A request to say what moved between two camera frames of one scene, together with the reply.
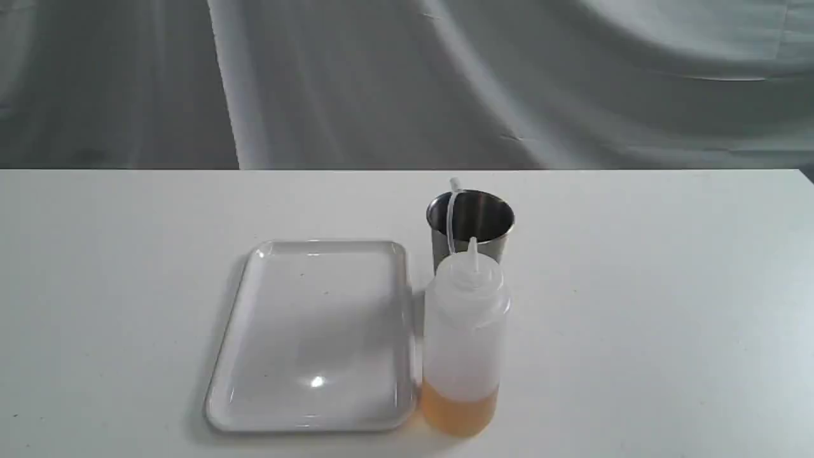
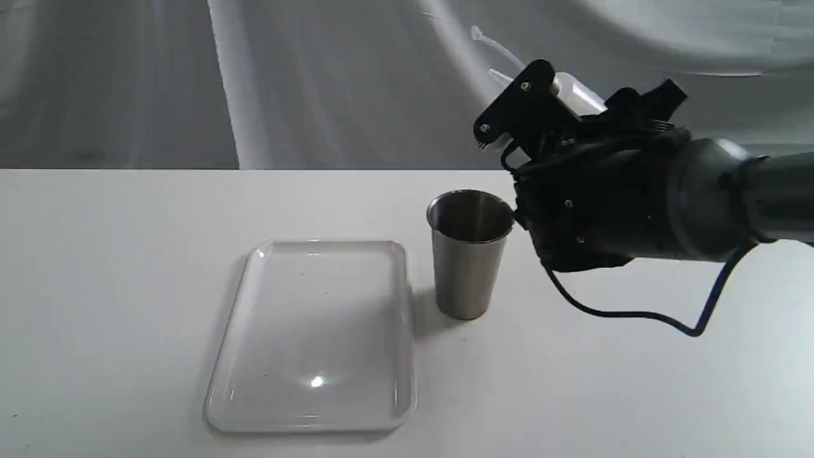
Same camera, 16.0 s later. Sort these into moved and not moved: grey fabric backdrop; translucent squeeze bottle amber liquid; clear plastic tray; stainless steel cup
Moved: translucent squeeze bottle amber liquid
Not moved: stainless steel cup; clear plastic tray; grey fabric backdrop
